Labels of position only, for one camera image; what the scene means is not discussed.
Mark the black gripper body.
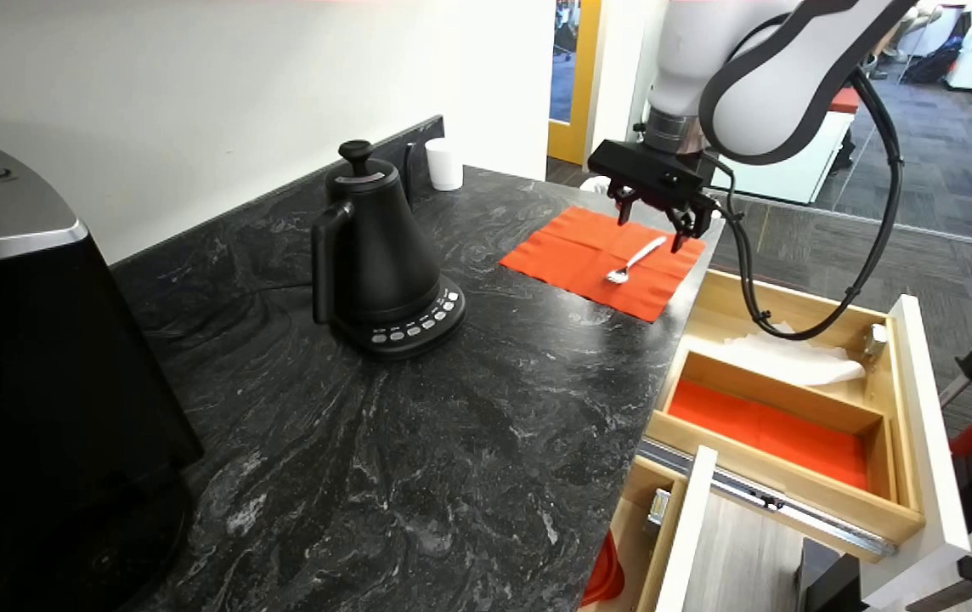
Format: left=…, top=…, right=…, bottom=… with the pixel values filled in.
left=587, top=140, right=714, bottom=235

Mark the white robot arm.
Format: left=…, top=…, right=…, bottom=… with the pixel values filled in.
left=587, top=0, right=915, bottom=239

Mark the wooden drawer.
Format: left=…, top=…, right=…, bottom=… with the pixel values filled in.
left=640, top=264, right=972, bottom=612

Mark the metal drawer slide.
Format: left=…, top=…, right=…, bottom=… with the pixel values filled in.
left=632, top=438, right=900, bottom=558

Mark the orange liner in drawer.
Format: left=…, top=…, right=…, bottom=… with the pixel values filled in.
left=671, top=379, right=870, bottom=490

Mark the white lower drawer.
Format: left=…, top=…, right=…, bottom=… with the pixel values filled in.
left=573, top=440, right=725, bottom=612

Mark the orange napkin on counter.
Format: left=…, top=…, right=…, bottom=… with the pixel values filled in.
left=500, top=208, right=704, bottom=324

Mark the white paper napkin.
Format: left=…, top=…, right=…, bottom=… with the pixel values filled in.
left=714, top=333, right=862, bottom=388

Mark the white cup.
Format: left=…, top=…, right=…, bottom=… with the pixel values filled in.
left=424, top=140, right=463, bottom=191

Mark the black electric kettle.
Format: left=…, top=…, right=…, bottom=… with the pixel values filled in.
left=313, top=140, right=467, bottom=358

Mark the black coffee machine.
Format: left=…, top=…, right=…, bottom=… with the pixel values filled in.
left=0, top=150, right=199, bottom=612

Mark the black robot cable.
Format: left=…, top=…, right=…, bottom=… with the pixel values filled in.
left=698, top=0, right=906, bottom=344

